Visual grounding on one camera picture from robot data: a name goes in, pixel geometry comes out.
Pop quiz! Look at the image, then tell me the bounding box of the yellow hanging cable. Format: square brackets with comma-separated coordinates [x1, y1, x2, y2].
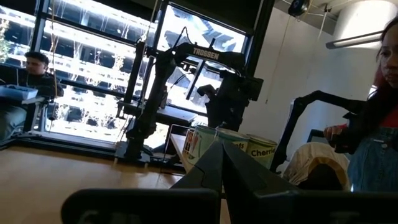
[49, 0, 60, 97]

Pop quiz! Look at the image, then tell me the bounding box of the large glass window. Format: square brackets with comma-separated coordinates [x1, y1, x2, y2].
[0, 0, 249, 150]

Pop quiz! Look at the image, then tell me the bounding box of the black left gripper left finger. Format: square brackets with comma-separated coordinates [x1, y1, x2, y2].
[60, 141, 224, 224]

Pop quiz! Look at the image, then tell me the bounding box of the Carrots can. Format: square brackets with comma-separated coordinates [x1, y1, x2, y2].
[216, 127, 250, 153]

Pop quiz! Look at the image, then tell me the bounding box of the blue tray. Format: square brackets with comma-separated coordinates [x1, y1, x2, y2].
[0, 84, 39, 101]

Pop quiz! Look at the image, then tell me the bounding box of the Cherries can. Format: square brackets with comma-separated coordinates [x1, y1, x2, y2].
[245, 133, 278, 170]

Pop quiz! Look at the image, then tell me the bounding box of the ceiling light strip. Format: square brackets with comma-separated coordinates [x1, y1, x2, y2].
[325, 30, 384, 50]

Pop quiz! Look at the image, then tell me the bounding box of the black aluminium table frame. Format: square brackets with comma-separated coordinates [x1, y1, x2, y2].
[0, 132, 186, 172]

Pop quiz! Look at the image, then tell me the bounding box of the black round ceiling device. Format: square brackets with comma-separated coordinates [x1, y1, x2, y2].
[287, 0, 310, 17]

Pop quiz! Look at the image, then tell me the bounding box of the cream fabric bag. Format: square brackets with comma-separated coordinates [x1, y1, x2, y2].
[282, 141, 351, 191]

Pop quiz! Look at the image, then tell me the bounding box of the wooden shelf board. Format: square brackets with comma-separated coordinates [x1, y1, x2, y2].
[170, 133, 193, 174]

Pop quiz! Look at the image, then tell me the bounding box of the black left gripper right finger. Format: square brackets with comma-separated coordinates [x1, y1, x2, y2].
[222, 142, 398, 224]

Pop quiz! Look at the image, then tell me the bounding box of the person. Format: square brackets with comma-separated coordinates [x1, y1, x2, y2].
[323, 15, 398, 192]
[0, 51, 65, 142]

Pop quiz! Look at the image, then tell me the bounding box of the grey metal table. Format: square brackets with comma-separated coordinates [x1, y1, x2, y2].
[18, 96, 57, 134]

